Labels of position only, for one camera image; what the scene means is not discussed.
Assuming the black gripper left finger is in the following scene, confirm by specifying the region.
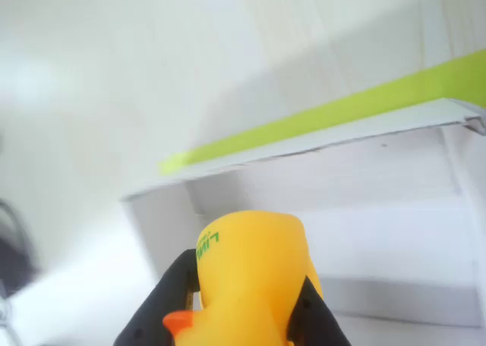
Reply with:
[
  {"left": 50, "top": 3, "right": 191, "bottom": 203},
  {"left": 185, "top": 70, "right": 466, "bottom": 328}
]
[{"left": 112, "top": 248, "right": 200, "bottom": 346}]

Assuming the yellow rubber duck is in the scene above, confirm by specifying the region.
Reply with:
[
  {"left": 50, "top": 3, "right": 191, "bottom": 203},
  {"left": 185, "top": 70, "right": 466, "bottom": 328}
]
[{"left": 162, "top": 209, "right": 325, "bottom": 346}]

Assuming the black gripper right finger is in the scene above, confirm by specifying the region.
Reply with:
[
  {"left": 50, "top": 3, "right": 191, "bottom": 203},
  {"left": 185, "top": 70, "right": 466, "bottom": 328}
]
[{"left": 286, "top": 275, "right": 352, "bottom": 346}]

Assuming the white cardboard box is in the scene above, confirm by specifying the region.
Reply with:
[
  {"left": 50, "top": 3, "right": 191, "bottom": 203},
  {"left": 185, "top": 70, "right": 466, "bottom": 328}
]
[{"left": 120, "top": 97, "right": 486, "bottom": 330}]

